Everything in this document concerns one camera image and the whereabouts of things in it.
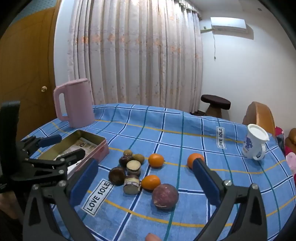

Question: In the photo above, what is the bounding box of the wooden chair back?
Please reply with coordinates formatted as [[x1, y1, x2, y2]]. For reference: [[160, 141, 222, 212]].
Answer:
[[242, 101, 276, 137]]

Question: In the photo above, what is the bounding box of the blue checked tablecloth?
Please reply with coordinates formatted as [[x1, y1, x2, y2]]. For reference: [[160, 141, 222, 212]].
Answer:
[[21, 103, 294, 241]]

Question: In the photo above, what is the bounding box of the cream-topped cut brown fruit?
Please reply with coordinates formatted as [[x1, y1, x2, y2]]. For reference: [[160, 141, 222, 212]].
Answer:
[[126, 160, 142, 176]]

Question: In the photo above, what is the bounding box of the printed paper leaflet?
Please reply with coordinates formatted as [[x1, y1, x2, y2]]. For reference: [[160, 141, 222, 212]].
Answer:
[[58, 138, 96, 160]]

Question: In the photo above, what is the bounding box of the dark brown round fruit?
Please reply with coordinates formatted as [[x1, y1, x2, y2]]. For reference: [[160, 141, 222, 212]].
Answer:
[[108, 167, 126, 186]]

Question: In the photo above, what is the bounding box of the pink metal tin box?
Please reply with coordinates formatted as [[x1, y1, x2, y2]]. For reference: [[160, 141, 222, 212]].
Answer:
[[37, 130, 110, 174]]

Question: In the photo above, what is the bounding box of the dark purple mangosteen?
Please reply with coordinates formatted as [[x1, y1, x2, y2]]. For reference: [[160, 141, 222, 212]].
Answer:
[[119, 156, 134, 167]]

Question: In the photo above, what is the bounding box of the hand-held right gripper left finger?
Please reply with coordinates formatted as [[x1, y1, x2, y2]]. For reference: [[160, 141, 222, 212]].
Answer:
[[23, 158, 99, 241]]

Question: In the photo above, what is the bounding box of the brown wooden sofa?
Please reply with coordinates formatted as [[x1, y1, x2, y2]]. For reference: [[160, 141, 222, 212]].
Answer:
[[285, 128, 296, 154]]

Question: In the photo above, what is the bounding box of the dark brown round stool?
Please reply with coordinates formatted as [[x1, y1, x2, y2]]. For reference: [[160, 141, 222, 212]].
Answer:
[[201, 95, 231, 119]]

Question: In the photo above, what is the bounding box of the white cup blue print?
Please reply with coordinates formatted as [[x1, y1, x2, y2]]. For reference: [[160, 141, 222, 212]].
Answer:
[[242, 124, 270, 161]]

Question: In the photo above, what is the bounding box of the cut brown fruit white band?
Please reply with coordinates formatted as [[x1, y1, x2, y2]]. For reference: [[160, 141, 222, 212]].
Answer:
[[123, 174, 141, 194]]

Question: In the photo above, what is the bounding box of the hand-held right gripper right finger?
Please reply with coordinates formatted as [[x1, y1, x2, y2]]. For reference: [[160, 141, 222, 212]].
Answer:
[[193, 159, 269, 241]]

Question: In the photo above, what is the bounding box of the pale floral curtain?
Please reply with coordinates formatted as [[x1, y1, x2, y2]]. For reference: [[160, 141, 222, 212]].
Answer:
[[67, 0, 204, 113]]

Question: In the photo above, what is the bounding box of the orange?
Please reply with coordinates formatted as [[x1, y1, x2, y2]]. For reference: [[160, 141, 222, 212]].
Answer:
[[141, 175, 161, 191], [187, 153, 205, 171], [148, 153, 165, 168]]

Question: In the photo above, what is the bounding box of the white air conditioner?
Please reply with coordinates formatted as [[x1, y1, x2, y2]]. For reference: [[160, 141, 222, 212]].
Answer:
[[210, 17, 247, 32]]

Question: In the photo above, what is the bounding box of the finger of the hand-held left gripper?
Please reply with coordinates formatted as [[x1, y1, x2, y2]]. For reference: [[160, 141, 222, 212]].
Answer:
[[20, 135, 62, 152], [14, 149, 85, 184]]

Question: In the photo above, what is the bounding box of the pink floral cushion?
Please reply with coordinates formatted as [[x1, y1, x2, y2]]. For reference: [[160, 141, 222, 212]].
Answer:
[[275, 126, 296, 175]]

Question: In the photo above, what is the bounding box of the purple passion fruit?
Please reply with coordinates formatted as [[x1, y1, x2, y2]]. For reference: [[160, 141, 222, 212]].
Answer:
[[152, 184, 179, 211]]

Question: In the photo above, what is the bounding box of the pink electric kettle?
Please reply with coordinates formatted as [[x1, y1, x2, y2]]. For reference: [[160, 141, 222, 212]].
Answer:
[[54, 78, 95, 128]]

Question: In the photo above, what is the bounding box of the wooden door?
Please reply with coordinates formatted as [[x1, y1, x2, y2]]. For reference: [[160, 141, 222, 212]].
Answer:
[[0, 6, 57, 141]]

